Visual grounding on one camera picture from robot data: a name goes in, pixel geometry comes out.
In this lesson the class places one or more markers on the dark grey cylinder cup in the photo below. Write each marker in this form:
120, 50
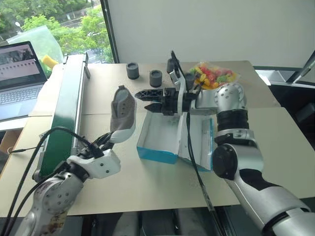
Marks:
190, 82
169, 66
155, 79
133, 71

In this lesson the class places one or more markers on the black window frame post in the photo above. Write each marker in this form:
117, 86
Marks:
109, 29

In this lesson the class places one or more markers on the grey open laptop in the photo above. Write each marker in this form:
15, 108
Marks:
18, 81

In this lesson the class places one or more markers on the blue and white shoebox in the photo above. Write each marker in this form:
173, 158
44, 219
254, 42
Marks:
160, 137

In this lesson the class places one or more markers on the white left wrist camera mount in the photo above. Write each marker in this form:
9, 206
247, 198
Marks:
103, 164

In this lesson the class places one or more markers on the yellow sponge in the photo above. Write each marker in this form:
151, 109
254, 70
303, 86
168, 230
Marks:
50, 61

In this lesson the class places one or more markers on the translucent green plastic bag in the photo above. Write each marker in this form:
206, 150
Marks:
41, 41

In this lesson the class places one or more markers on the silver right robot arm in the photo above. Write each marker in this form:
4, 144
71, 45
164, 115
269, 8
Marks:
243, 157

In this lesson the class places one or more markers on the green conveyor belt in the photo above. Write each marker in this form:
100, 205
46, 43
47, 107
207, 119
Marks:
64, 110

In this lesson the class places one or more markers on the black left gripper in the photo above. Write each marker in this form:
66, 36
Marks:
85, 151

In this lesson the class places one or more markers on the clear bag of colourful toys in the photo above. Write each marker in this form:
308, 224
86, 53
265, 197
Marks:
211, 75

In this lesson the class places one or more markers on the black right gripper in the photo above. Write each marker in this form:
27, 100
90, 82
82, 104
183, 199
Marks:
169, 102

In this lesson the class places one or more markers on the silver metal pole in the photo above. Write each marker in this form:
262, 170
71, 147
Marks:
304, 67

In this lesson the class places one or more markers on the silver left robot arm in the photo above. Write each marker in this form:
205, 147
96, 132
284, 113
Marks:
49, 196

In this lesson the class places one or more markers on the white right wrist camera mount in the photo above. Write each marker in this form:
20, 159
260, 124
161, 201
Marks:
180, 93

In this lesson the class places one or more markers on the brown wooden shelf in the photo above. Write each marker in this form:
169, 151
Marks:
9, 140

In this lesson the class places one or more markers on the grey canvas shoe white sole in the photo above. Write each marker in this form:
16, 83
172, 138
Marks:
123, 115

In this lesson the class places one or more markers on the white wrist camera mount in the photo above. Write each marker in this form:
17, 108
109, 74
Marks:
103, 164
180, 93

